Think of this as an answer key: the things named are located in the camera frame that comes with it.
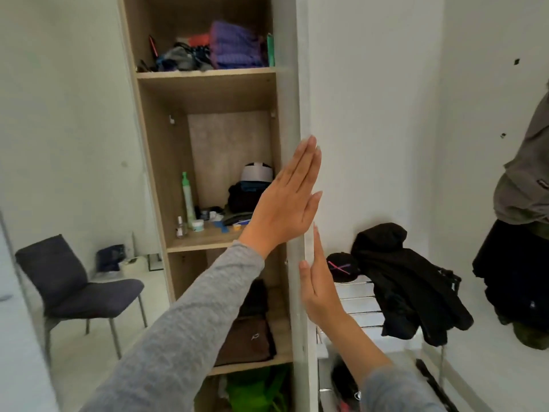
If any person's right hand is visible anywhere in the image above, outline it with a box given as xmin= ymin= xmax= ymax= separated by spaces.
xmin=299 ymin=225 xmax=349 ymax=329

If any person's left hand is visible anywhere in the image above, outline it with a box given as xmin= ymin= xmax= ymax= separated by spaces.
xmin=238 ymin=135 xmax=323 ymax=259

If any grey wardrobe door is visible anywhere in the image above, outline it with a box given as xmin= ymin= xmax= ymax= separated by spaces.
xmin=271 ymin=0 xmax=321 ymax=412

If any person's left forearm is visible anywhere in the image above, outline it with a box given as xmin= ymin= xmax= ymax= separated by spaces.
xmin=79 ymin=240 xmax=266 ymax=412

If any person's right forearm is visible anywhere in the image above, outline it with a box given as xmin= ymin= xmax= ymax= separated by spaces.
xmin=317 ymin=311 xmax=449 ymax=412

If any black cap with pink cross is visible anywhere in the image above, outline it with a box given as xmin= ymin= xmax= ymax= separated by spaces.
xmin=326 ymin=252 xmax=361 ymax=284

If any white black headset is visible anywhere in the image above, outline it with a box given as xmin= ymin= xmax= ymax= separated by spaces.
xmin=240 ymin=162 xmax=274 ymax=193

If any black folded clothing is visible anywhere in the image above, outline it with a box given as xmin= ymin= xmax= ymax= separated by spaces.
xmin=238 ymin=279 xmax=270 ymax=319

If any metal rack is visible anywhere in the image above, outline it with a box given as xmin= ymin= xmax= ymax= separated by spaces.
xmin=317 ymin=274 xmax=449 ymax=412

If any black bundled cloth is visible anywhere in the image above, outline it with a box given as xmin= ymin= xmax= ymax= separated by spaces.
xmin=226 ymin=182 xmax=268 ymax=214

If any brown folded clothing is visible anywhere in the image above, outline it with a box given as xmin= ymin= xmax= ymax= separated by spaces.
xmin=214 ymin=315 xmax=277 ymax=367

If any black jacket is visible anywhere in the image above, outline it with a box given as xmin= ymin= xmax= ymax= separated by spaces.
xmin=350 ymin=223 xmax=474 ymax=347

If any black bag under rack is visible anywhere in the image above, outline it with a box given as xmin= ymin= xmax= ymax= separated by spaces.
xmin=330 ymin=358 xmax=365 ymax=412

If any tall green white bottle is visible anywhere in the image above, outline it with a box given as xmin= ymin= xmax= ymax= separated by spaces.
xmin=181 ymin=172 xmax=197 ymax=230

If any green bag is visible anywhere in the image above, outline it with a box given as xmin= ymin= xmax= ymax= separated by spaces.
xmin=226 ymin=367 xmax=291 ymax=412

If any purple folded clothing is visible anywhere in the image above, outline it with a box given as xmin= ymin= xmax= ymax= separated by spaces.
xmin=209 ymin=20 xmax=265 ymax=69

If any wooden wardrobe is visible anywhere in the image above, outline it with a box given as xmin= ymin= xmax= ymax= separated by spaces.
xmin=117 ymin=0 xmax=297 ymax=412

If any dark pile of clothes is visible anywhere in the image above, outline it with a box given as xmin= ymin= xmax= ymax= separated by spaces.
xmin=137 ymin=42 xmax=214 ymax=73

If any white box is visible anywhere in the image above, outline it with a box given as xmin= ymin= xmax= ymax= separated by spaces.
xmin=118 ymin=256 xmax=149 ymax=277

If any dark blue bag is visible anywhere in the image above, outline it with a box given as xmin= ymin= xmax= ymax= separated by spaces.
xmin=96 ymin=244 xmax=127 ymax=273

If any black hanging garment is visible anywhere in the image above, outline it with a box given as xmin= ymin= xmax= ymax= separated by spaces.
xmin=472 ymin=219 xmax=549 ymax=331

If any grey hanging garment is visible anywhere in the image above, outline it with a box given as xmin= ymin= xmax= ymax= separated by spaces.
xmin=493 ymin=83 xmax=549 ymax=226

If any dark grey chair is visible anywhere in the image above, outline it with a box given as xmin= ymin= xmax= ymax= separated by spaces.
xmin=15 ymin=234 xmax=148 ymax=365

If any olive green shoe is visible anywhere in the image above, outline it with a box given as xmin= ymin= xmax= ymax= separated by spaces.
xmin=513 ymin=322 xmax=549 ymax=351

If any black strap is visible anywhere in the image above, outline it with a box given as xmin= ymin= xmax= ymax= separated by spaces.
xmin=415 ymin=358 xmax=460 ymax=412

